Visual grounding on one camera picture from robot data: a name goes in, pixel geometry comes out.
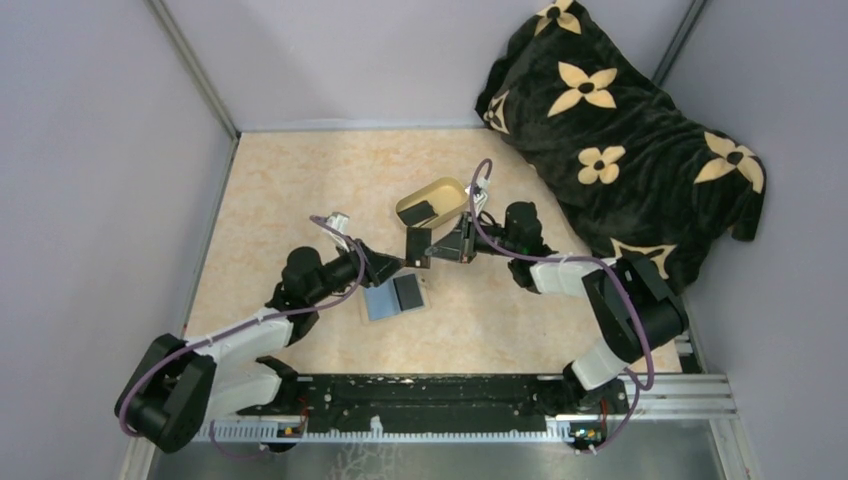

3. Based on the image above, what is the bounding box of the aluminium frame rail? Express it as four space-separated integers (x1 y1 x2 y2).
135 374 738 445

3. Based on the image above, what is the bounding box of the beige oval tray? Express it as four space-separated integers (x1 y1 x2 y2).
395 177 469 229

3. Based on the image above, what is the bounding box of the purple cable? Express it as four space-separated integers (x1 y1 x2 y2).
117 214 369 462
467 157 657 456

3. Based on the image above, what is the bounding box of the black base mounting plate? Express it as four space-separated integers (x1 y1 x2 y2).
239 374 630 434

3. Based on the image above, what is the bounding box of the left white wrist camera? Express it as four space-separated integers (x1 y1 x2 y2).
327 212 350 235

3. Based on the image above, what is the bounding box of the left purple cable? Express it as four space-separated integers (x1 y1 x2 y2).
117 214 369 462

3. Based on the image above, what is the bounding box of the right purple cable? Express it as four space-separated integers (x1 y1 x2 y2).
467 157 657 456

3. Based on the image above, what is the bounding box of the black floral blanket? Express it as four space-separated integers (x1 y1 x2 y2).
475 1 767 292

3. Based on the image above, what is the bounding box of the black credit card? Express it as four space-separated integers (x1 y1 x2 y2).
398 200 438 227
405 227 432 269
393 273 425 313

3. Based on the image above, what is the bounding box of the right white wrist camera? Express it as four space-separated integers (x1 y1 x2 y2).
465 179 489 211

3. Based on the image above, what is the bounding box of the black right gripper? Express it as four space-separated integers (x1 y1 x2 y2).
426 210 520 263

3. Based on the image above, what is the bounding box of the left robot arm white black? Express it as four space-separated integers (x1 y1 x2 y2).
114 240 405 453

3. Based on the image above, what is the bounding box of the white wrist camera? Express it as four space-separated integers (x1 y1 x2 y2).
465 179 489 211
327 212 350 235

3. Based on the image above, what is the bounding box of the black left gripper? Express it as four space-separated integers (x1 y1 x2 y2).
308 235 407 306

